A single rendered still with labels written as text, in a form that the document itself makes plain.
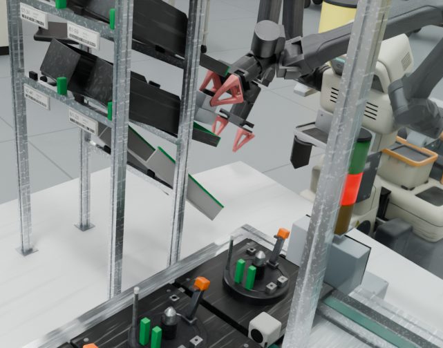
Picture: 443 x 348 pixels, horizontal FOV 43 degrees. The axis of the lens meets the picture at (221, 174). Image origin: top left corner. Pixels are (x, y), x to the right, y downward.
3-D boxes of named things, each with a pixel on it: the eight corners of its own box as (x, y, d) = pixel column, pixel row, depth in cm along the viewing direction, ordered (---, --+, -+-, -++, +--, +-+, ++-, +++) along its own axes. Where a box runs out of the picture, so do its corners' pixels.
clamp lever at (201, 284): (189, 313, 104) (202, 275, 103) (196, 318, 103) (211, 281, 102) (176, 315, 101) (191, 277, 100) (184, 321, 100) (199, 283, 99)
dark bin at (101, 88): (182, 126, 133) (195, 97, 131) (216, 147, 124) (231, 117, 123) (82, 90, 112) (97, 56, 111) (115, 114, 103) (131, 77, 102)
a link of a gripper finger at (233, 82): (213, 95, 119) (244, 72, 122) (192, 84, 123) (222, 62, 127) (220, 119, 124) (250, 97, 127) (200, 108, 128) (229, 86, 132)
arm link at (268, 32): (300, 80, 131) (296, 50, 135) (312, 47, 121) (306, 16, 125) (249, 79, 130) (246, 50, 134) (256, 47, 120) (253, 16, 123)
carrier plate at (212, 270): (245, 244, 134) (247, 236, 133) (332, 294, 121) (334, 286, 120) (173, 286, 117) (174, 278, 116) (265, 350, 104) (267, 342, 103)
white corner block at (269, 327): (260, 326, 110) (263, 310, 108) (279, 338, 107) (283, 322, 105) (245, 337, 106) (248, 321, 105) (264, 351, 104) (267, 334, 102)
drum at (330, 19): (300, 65, 625) (314, -4, 591) (328, 61, 653) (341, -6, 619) (332, 78, 595) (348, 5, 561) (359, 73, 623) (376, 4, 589)
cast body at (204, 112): (200, 119, 129) (213, 90, 128) (213, 126, 126) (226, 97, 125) (175, 110, 123) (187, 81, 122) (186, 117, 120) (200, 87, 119)
